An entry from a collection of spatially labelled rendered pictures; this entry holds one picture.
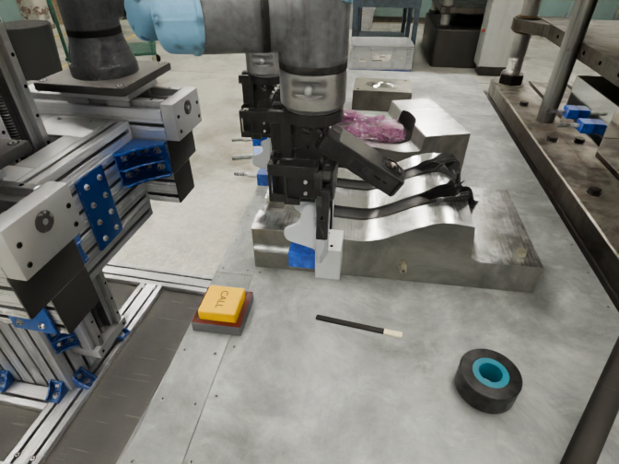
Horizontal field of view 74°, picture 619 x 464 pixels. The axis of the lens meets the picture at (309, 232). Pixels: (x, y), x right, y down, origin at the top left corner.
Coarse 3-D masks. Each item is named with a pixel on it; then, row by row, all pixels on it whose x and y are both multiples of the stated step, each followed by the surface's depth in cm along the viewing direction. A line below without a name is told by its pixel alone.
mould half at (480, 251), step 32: (416, 160) 86; (352, 192) 83; (416, 192) 76; (480, 192) 88; (256, 224) 73; (288, 224) 73; (352, 224) 75; (384, 224) 73; (416, 224) 68; (448, 224) 66; (480, 224) 79; (512, 224) 79; (256, 256) 76; (352, 256) 73; (384, 256) 72; (416, 256) 71; (448, 256) 70; (480, 256) 71; (512, 256) 71; (512, 288) 72
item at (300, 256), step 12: (336, 240) 59; (276, 252) 61; (288, 252) 59; (300, 252) 59; (312, 252) 58; (336, 252) 57; (288, 264) 60; (300, 264) 60; (312, 264) 59; (324, 264) 58; (336, 264) 58; (324, 276) 60; (336, 276) 60
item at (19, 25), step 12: (12, 24) 368; (24, 24) 368; (36, 24) 368; (48, 24) 371; (12, 36) 353; (24, 36) 356; (36, 36) 361; (48, 36) 371; (24, 48) 360; (36, 48) 365; (48, 48) 374; (24, 60) 366; (36, 60) 370; (48, 60) 377; (60, 60) 395; (24, 72) 372; (36, 72) 375; (48, 72) 381
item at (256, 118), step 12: (252, 84) 75; (264, 84) 73; (276, 84) 73; (252, 96) 76; (264, 96) 76; (252, 108) 77; (264, 108) 78; (240, 120) 77; (252, 120) 78; (264, 120) 77; (252, 132) 79; (264, 132) 78
